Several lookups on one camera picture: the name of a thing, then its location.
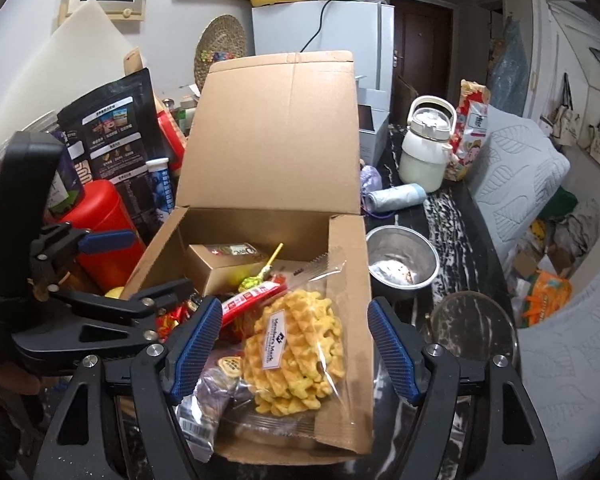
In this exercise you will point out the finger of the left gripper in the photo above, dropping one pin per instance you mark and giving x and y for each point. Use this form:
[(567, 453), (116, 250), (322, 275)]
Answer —
[(96, 243)]

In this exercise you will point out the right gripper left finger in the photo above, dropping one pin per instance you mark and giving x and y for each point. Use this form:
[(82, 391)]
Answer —
[(188, 349)]

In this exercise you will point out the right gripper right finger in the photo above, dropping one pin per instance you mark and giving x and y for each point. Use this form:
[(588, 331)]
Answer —
[(400, 348)]

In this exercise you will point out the red yellow candy bag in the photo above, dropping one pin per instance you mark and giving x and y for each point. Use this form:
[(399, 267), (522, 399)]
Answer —
[(168, 320)]

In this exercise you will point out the red snack packet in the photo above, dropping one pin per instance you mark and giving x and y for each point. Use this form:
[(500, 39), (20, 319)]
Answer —
[(251, 298)]

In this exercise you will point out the silver foil snack pack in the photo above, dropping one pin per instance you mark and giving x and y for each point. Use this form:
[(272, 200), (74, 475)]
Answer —
[(221, 385)]

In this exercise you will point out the gold Dove chocolate box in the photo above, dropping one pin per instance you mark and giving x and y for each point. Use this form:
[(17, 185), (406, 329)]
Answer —
[(220, 268)]

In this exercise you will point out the waffle cookie bag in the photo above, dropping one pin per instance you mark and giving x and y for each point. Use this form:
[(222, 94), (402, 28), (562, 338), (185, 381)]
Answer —
[(295, 379)]

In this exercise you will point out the red plastic container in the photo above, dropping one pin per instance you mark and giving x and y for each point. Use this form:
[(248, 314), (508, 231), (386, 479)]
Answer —
[(102, 210)]

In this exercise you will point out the yellow lemon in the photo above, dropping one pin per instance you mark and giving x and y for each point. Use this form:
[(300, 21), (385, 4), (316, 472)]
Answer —
[(115, 293)]

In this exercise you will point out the glass mug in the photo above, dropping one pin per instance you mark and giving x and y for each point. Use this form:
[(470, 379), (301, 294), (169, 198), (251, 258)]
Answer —
[(473, 326)]

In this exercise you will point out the steel bowl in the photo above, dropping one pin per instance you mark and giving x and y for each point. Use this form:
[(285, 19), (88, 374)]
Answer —
[(401, 258)]

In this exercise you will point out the blue tablet tube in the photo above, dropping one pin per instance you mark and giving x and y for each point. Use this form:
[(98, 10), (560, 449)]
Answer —
[(161, 188)]

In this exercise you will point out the black coffee bag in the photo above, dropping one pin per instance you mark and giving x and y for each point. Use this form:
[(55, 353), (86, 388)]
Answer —
[(111, 132)]

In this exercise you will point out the yellow lollipop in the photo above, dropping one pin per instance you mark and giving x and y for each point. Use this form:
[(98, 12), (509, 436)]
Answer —
[(254, 280)]

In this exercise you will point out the orange snack bag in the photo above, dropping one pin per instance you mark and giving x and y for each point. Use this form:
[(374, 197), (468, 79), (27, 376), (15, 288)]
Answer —
[(547, 295)]

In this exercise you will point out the white thermos jug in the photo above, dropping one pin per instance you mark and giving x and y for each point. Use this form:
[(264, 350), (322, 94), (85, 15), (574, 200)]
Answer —
[(426, 146)]

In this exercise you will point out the cardboard box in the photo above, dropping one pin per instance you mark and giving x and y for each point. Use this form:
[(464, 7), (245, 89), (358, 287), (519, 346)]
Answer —
[(272, 160)]

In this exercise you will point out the white foam board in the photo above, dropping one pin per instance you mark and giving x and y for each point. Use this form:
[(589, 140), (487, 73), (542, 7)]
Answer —
[(43, 67)]

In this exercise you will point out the woven rattan fan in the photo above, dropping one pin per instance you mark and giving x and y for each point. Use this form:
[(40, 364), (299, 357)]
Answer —
[(223, 39)]

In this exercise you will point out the red white snack bag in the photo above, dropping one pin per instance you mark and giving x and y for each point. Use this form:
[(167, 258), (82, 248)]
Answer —
[(470, 130)]

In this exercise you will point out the white refrigerator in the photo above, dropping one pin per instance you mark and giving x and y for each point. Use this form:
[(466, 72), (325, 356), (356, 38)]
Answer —
[(365, 28)]

